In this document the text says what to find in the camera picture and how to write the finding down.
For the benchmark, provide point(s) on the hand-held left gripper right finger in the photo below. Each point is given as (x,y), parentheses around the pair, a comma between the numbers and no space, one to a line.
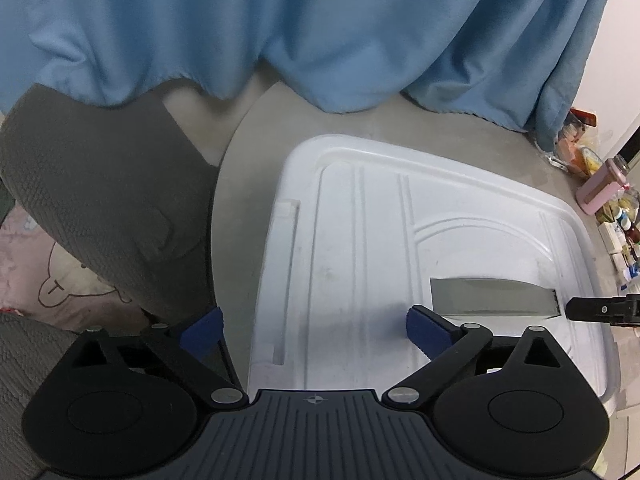
(425,330)

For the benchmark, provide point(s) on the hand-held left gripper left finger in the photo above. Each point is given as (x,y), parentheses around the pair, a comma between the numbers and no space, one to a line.
(202,329)

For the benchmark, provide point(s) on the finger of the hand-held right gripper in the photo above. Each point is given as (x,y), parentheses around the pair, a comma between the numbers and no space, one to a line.
(600,310)

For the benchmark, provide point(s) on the white plastic bin lid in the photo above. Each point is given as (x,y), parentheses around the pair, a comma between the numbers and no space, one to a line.
(350,260)

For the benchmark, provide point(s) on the brown bottle with white cap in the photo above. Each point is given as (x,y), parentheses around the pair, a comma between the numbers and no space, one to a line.
(632,232)

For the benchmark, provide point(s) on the pink water bottle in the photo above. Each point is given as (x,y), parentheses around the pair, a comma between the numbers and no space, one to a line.
(600,190)

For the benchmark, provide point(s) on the orange snack packet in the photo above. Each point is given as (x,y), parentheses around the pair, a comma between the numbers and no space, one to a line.
(580,157)

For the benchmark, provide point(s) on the grey fabric chair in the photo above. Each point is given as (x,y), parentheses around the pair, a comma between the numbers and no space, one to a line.
(100,185)

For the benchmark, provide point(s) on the pink printed blanket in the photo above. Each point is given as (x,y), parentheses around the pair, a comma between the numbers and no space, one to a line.
(30,260)

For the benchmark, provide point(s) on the grey textured cushion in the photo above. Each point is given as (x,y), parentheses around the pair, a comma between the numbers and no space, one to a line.
(25,385)

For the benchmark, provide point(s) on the red and black pouch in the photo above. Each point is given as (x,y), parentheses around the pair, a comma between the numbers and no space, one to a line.
(584,117)

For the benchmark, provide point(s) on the blue curtain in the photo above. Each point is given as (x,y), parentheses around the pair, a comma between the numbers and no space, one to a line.
(300,20)

